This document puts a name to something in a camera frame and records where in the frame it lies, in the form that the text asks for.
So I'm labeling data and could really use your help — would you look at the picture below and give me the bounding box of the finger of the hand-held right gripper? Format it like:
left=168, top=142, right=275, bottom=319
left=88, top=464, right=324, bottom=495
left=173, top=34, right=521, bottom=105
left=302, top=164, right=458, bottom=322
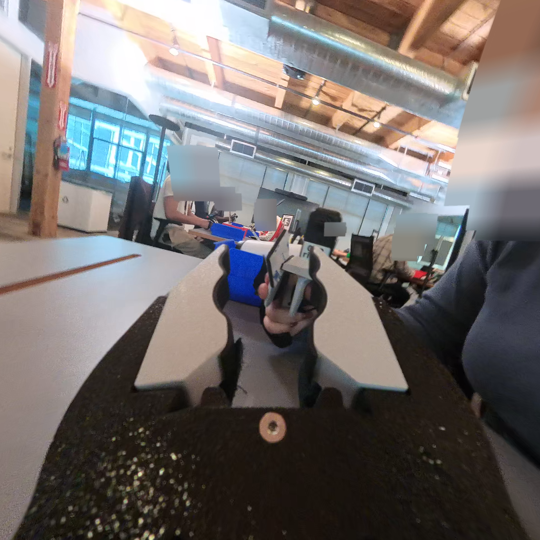
left=263, top=231, right=293, bottom=308
left=280, top=256, right=316, bottom=317

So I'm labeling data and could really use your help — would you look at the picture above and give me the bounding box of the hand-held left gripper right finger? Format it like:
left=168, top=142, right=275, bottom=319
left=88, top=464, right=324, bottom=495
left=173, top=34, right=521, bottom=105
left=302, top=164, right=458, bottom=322
left=297, top=248, right=409, bottom=402

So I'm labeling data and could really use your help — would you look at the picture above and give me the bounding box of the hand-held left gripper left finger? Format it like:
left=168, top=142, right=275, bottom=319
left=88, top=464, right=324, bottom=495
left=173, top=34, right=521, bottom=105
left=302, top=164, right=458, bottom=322
left=134, top=245, right=244, bottom=398

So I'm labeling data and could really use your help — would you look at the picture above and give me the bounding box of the blue plastic bin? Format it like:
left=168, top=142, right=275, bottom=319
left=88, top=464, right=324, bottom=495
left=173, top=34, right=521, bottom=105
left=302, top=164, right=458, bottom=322
left=213, top=238, right=271, bottom=309

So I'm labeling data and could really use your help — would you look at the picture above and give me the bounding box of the person's right forearm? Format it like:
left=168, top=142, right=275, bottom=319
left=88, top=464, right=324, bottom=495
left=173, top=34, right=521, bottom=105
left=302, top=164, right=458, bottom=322
left=396, top=240, right=507, bottom=372

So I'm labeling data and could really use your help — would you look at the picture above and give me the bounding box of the person's right hand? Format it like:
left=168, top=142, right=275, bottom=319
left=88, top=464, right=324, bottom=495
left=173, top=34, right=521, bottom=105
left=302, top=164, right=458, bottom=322
left=257, top=279, right=316, bottom=337

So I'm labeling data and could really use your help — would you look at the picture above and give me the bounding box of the small blue bin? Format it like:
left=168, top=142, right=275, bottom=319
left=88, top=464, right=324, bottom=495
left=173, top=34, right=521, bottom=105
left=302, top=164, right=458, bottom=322
left=209, top=222, right=250, bottom=242

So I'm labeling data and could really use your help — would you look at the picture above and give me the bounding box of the black office chair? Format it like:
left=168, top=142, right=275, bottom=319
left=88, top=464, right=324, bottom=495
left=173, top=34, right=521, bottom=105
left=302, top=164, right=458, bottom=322
left=348, top=233, right=381, bottom=282
left=117, top=176, right=170, bottom=248

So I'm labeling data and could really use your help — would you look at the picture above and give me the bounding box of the wooden desk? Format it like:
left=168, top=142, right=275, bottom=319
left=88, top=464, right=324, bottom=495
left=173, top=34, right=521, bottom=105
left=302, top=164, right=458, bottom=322
left=188, top=227, right=238, bottom=243

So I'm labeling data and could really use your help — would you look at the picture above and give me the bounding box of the black framed poster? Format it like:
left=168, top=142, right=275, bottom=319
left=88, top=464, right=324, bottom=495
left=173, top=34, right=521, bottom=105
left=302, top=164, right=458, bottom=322
left=444, top=207, right=477, bottom=271

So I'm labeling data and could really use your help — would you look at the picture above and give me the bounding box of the person's upper body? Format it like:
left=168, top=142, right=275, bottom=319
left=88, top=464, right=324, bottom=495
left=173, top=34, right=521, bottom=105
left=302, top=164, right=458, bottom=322
left=461, top=240, right=540, bottom=473

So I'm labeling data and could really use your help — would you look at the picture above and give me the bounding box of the red fire extinguisher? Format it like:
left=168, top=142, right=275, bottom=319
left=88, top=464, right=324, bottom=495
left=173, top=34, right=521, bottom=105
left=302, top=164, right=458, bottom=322
left=52, top=134, right=71, bottom=172

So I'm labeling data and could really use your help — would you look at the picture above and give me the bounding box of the white door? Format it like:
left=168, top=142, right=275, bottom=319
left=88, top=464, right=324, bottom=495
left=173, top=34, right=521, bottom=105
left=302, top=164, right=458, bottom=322
left=0, top=41, right=33, bottom=214

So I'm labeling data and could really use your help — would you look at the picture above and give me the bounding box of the black wall screen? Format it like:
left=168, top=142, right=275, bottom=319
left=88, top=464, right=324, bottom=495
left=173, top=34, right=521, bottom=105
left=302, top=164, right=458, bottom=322
left=256, top=187, right=320, bottom=231

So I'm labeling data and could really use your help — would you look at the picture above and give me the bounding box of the silver ventilation duct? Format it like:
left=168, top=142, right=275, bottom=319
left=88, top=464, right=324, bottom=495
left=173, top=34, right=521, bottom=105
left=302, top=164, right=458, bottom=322
left=159, top=94, right=449, bottom=195
left=269, top=14, right=474, bottom=128

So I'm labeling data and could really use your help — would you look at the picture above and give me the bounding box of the wooden post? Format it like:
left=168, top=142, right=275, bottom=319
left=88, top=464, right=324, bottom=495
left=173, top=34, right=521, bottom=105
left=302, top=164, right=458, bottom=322
left=28, top=0, right=82, bottom=238

